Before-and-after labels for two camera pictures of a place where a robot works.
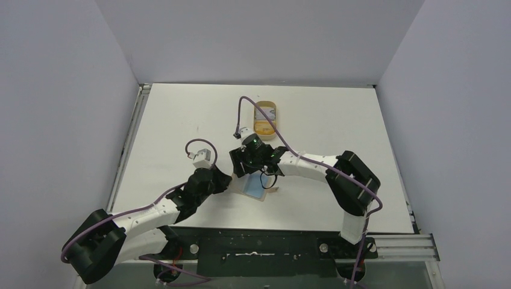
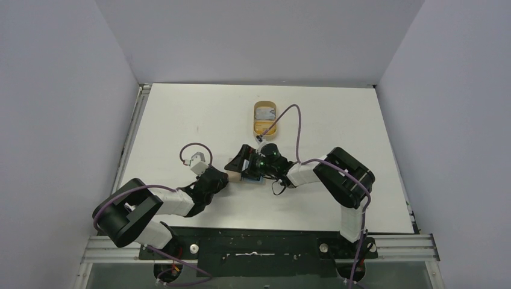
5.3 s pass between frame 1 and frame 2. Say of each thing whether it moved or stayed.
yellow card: stayed
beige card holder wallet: moved
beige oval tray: stayed
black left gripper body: stayed
